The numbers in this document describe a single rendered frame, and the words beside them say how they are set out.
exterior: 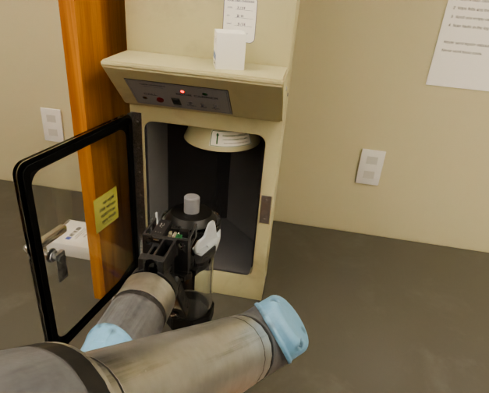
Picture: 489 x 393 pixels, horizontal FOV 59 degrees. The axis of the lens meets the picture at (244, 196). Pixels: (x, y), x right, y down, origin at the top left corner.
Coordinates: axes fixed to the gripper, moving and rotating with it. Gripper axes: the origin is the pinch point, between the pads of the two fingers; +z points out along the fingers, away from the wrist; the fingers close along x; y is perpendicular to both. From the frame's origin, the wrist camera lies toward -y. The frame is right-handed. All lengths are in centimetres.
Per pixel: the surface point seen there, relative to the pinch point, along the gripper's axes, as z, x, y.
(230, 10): 17.9, -1.8, 36.5
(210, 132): 21.1, 1.9, 12.0
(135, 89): 11.1, 14.1, 22.0
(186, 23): 17.9, 6.5, 33.7
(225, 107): 13.1, -2.8, 20.1
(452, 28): 61, -52, 34
